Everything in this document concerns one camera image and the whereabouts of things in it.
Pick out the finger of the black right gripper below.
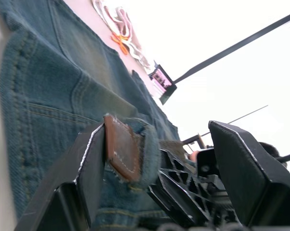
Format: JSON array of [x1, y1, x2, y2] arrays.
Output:
[[147, 148, 214, 228]]

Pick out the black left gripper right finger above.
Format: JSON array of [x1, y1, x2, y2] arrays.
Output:
[[208, 120, 290, 228]]

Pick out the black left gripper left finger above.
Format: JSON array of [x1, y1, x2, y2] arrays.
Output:
[[14, 122, 107, 231]]

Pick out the blue denim shorts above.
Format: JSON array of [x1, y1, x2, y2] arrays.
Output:
[[0, 0, 184, 229]]

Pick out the white cloth shorts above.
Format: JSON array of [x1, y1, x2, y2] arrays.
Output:
[[92, 0, 152, 70]]

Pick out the open laptop computer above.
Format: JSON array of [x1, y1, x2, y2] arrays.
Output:
[[148, 61, 178, 105]]

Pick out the black window frame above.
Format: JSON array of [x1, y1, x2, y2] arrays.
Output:
[[174, 9, 290, 84]]

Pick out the orange drawstring cord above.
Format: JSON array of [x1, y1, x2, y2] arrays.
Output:
[[110, 32, 130, 55]]

